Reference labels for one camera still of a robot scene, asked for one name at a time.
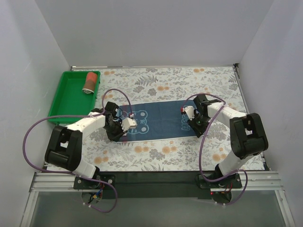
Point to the orange brown bear towel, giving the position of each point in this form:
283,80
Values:
90,83

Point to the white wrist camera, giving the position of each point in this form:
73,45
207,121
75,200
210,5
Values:
189,111
128,123

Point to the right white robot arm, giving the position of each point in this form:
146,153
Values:
247,134

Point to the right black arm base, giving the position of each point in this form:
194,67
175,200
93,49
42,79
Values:
233,181

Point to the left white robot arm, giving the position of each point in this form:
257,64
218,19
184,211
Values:
65,145

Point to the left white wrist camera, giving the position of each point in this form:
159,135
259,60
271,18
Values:
128,123

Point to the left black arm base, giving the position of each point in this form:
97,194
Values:
83,184

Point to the blue towel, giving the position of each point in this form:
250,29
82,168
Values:
158,120

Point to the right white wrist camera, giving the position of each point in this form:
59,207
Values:
189,111

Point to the green plastic tray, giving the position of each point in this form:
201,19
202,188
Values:
69,98

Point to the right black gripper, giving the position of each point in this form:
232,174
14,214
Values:
195,127

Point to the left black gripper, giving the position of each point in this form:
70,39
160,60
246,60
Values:
116,133

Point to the aluminium frame rail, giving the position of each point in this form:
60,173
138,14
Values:
257,181

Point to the floral table mat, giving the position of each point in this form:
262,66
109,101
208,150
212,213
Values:
129,86

